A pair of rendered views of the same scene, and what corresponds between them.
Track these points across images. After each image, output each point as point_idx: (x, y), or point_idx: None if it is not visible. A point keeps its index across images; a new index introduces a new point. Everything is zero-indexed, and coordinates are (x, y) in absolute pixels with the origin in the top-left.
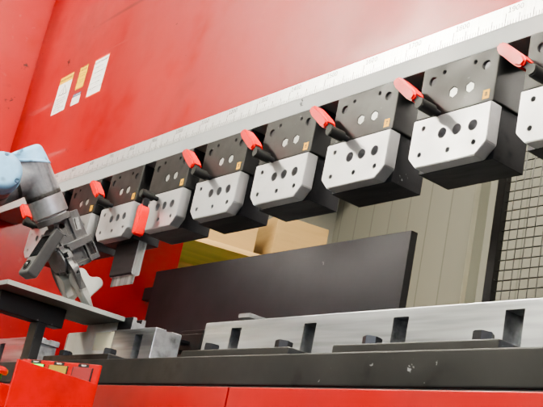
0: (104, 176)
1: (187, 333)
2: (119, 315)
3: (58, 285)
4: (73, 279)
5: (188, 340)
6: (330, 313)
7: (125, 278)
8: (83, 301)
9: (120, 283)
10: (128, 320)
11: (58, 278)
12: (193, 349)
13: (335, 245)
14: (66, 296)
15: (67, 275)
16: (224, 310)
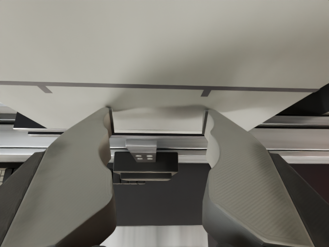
0: None
1: (154, 175)
2: (37, 122)
3: (283, 182)
4: (49, 199)
5: (140, 163)
6: (120, 224)
7: (131, 246)
8: (85, 118)
9: (152, 233)
10: (34, 122)
11: (265, 226)
12: (125, 152)
13: None
14: (217, 135)
15: None
16: None
